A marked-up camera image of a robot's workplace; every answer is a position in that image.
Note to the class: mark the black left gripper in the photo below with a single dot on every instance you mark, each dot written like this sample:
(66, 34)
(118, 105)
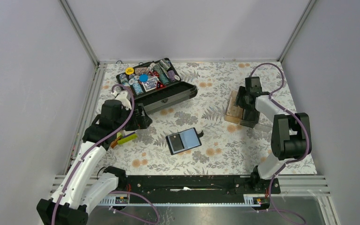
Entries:
(142, 122)

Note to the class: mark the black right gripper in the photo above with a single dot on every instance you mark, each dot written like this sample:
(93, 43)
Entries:
(238, 101)

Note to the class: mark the black credit card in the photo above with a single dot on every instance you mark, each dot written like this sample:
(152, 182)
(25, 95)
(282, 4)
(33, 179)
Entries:
(175, 143)

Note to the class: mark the black card holder wallet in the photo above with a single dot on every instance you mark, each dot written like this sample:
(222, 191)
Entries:
(190, 138)

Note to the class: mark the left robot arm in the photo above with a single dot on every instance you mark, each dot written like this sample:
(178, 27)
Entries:
(72, 202)

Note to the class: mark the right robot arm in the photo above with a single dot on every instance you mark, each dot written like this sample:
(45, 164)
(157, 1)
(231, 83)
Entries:
(290, 137)

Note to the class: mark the smoky grey transparent card box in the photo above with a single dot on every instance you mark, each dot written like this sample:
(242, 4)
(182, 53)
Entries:
(250, 122)

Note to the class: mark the clear transparent card box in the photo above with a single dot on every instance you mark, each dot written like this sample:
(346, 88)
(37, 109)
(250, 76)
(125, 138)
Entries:
(264, 125)

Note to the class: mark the blue playing card deck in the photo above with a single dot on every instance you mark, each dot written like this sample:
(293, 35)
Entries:
(150, 84)

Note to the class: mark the green purple toy block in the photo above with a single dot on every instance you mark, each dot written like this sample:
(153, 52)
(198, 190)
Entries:
(123, 137)

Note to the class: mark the blue poker chip stack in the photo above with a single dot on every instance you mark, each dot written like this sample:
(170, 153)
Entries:
(137, 88)

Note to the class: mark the black poker chip case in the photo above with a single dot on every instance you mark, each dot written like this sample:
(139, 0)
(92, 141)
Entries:
(176, 90)

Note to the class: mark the red triangular dealer button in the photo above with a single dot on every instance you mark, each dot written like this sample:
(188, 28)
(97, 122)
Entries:
(160, 85)

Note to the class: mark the blue round dealer chip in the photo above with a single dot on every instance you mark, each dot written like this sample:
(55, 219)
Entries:
(143, 78)

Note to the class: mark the yellow round chip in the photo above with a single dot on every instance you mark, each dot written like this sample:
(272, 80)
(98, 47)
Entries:
(129, 71)

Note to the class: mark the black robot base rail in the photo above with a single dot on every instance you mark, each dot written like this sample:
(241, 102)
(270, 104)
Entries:
(226, 184)

